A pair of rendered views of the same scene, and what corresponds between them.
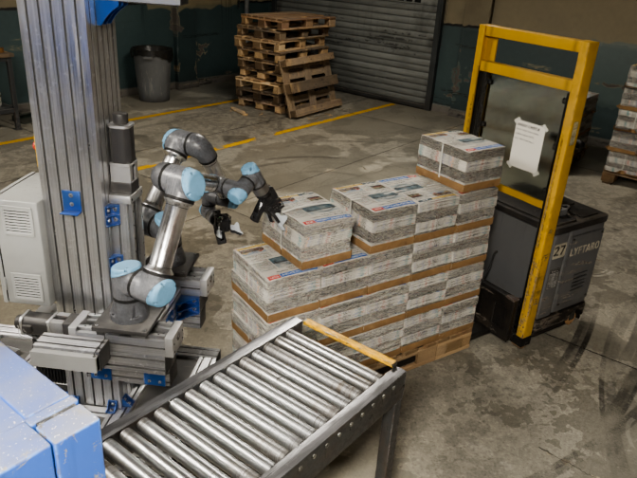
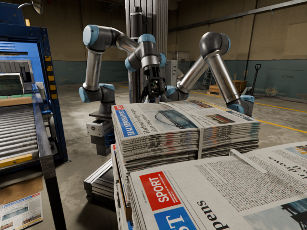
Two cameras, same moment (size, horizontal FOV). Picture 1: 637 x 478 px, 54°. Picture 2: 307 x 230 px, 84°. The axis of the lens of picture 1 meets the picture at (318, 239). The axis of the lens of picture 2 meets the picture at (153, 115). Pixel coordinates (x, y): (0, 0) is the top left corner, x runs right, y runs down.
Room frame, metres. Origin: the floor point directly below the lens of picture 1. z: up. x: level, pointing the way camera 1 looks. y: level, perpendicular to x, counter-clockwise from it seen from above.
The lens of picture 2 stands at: (2.91, -0.45, 1.21)
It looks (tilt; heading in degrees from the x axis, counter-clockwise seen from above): 17 degrees down; 108
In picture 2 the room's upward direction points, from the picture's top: straight up
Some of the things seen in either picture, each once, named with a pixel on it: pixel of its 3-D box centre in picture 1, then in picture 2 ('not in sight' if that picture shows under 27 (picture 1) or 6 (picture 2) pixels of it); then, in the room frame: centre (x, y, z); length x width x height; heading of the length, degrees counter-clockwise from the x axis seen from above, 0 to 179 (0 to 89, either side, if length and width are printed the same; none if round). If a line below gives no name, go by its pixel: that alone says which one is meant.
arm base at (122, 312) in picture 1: (129, 303); (108, 106); (2.15, 0.73, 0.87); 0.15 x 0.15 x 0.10
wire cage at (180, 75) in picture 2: not in sight; (174, 70); (1.25, 8.22, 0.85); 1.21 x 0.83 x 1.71; 143
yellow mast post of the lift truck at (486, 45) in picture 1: (466, 168); not in sight; (3.90, -0.92, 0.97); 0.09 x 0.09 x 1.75; 35
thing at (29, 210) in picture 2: not in sight; (22, 212); (1.53, 0.29, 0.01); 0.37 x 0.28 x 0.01; 143
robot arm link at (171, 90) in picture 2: (167, 228); (166, 96); (2.65, 0.70, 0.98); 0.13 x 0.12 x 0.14; 63
